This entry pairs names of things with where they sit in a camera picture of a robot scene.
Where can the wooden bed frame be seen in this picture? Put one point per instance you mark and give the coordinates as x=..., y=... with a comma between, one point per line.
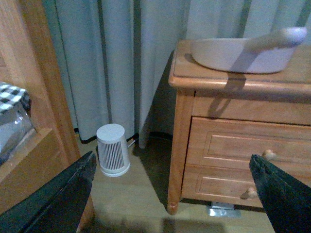
x=28, y=60

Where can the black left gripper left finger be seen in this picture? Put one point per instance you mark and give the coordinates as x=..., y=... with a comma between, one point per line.
x=57, y=206

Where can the wooden drawer knob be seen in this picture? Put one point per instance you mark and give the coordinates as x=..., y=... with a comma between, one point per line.
x=269, y=155
x=250, y=193

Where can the black white checkered cloth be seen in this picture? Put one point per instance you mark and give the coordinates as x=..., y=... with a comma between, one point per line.
x=11, y=95

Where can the lower wooden drawer knob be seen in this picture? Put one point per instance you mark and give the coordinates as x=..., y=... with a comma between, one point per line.
x=250, y=193

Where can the metal floor bracket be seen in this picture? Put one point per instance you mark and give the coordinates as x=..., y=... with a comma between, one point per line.
x=221, y=209

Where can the grey hand brush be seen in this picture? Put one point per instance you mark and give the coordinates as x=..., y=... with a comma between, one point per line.
x=281, y=39

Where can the pale green curtain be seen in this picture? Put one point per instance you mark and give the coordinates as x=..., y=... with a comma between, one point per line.
x=114, y=56

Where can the white cylindrical air purifier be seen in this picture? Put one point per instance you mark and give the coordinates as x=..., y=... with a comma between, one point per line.
x=112, y=150

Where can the wooden nightstand with drawers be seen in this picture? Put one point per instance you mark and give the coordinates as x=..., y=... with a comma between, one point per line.
x=222, y=119

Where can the upper wooden drawer knob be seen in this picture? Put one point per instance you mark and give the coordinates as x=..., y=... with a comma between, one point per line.
x=269, y=155

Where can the beige plastic dustpan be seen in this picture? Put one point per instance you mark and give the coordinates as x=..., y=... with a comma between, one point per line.
x=230, y=55

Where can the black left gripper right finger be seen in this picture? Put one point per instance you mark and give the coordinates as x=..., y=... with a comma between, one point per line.
x=285, y=199

